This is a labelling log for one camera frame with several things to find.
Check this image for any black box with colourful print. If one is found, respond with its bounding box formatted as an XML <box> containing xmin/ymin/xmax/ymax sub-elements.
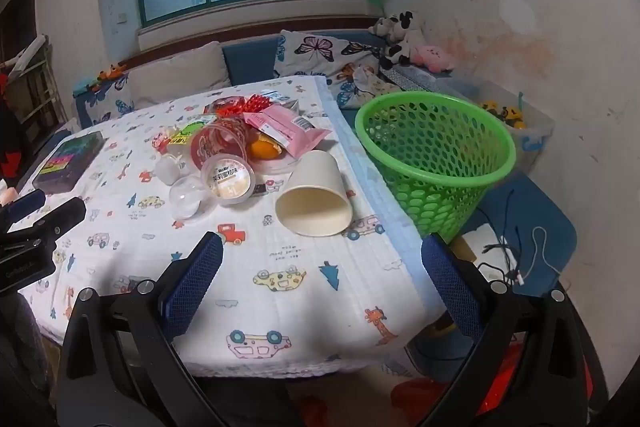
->
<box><xmin>32</xmin><ymin>131</ymin><xmax>105</xmax><ymax>194</ymax></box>

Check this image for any patterned blue grey box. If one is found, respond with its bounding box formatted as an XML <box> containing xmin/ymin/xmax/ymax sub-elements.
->
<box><xmin>387</xmin><ymin>65</ymin><xmax>452</xmax><ymax>96</ymax></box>

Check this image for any spotted beige cloth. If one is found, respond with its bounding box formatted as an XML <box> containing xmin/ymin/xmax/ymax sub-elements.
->
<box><xmin>352</xmin><ymin>66</ymin><xmax>382</xmax><ymax>98</ymax></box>

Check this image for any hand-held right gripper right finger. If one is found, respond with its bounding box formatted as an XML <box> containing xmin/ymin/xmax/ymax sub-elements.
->
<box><xmin>420</xmin><ymin>234</ymin><xmax>596</xmax><ymax>427</ymax></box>

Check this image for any small orange toy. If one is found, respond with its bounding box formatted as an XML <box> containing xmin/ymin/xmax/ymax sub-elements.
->
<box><xmin>97</xmin><ymin>63</ymin><xmax>129</xmax><ymax>82</ymax></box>

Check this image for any small blue toy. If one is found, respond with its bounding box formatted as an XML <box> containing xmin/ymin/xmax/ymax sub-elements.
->
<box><xmin>73</xmin><ymin>79</ymin><xmax>102</xmax><ymax>98</ymax></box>

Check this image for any blue floor mat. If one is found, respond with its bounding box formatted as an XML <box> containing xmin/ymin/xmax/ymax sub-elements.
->
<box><xmin>462</xmin><ymin>171</ymin><xmax>577</xmax><ymax>299</ymax></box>

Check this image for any small white plastic cup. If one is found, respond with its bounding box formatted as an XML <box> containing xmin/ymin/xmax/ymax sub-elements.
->
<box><xmin>155</xmin><ymin>155</ymin><xmax>182</xmax><ymax>185</ymax></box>

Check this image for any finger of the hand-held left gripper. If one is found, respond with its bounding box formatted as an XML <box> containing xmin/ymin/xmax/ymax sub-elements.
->
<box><xmin>0</xmin><ymin>197</ymin><xmax>87</xmax><ymax>254</ymax></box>
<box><xmin>0</xmin><ymin>189</ymin><xmax>47</xmax><ymax>228</ymax></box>

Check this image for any red ribbon bow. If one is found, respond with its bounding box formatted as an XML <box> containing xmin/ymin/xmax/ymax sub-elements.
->
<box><xmin>235</xmin><ymin>94</ymin><xmax>269</xmax><ymax>113</ymax></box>

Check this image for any orange peel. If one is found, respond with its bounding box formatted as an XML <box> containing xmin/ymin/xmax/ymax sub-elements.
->
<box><xmin>248</xmin><ymin>134</ymin><xmax>284</xmax><ymax>160</ymax></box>

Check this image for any white cable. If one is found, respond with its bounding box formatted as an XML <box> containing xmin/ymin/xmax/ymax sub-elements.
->
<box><xmin>517</xmin><ymin>227</ymin><xmax>563</xmax><ymax>286</ymax></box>

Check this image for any pink snack packet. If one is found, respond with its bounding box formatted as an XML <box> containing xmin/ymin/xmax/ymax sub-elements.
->
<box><xmin>243</xmin><ymin>105</ymin><xmax>332</xmax><ymax>158</ymax></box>

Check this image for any yellow toy vehicle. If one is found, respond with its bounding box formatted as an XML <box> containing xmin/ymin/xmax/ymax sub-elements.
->
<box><xmin>481</xmin><ymin>101</ymin><xmax>527</xmax><ymax>130</ymax></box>

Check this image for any pudding cup with beige lid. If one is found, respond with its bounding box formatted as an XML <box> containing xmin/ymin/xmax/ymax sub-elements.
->
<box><xmin>201</xmin><ymin>155</ymin><xmax>257</xmax><ymax>206</ymax></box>

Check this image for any white vehicle print blanket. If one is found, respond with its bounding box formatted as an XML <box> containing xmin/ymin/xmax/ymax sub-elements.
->
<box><xmin>17</xmin><ymin>76</ymin><xmax>451</xmax><ymax>379</ymax></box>

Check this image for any butterfly print pillow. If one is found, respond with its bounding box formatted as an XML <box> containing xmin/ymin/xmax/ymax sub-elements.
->
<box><xmin>273</xmin><ymin>30</ymin><xmax>387</xmax><ymax>108</ymax></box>

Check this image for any clear plastic dome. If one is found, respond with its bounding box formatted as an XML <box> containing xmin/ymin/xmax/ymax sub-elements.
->
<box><xmin>169</xmin><ymin>177</ymin><xmax>213</xmax><ymax>222</ymax></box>

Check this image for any grey dog plush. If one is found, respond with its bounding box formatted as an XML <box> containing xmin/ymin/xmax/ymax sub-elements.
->
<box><xmin>369</xmin><ymin>17</ymin><xmax>397</xmax><ymax>38</ymax></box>

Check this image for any green plastic mesh basket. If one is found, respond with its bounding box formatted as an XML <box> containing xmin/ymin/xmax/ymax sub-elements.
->
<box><xmin>355</xmin><ymin>91</ymin><xmax>517</xmax><ymax>244</ymax></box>

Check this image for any beige cushion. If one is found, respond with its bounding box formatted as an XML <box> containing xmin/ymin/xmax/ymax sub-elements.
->
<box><xmin>127</xmin><ymin>41</ymin><xmax>232</xmax><ymax>108</ymax></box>

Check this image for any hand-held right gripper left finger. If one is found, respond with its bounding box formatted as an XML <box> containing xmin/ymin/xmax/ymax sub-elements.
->
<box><xmin>57</xmin><ymin>232</ymin><xmax>226</xmax><ymax>427</ymax></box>

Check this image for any clear plastic storage bin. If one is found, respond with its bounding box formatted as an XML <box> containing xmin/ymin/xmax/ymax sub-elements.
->
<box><xmin>434</xmin><ymin>74</ymin><xmax>556</xmax><ymax>168</ymax></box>

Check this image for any pink round plush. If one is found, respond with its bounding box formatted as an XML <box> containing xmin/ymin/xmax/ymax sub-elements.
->
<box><xmin>410</xmin><ymin>46</ymin><xmax>456</xmax><ymax>73</ymax></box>

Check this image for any black cable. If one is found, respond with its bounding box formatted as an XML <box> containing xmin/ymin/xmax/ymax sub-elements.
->
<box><xmin>482</xmin><ymin>187</ymin><xmax>521</xmax><ymax>285</ymax></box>

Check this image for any yellow green bottle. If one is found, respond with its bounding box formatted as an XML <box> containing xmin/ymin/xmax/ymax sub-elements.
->
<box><xmin>167</xmin><ymin>122</ymin><xmax>207</xmax><ymax>154</ymax></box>

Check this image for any white paper cup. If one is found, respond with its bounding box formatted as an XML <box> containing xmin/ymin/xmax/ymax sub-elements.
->
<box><xmin>275</xmin><ymin>150</ymin><xmax>353</xmax><ymax>238</ymax></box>

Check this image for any black white cow plush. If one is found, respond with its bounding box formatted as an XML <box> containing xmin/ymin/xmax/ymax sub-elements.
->
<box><xmin>380</xmin><ymin>11</ymin><xmax>427</xmax><ymax>70</ymax></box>

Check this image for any red printed plastic cup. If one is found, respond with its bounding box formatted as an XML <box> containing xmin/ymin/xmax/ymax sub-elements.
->
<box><xmin>191</xmin><ymin>117</ymin><xmax>249</xmax><ymax>168</ymax></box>

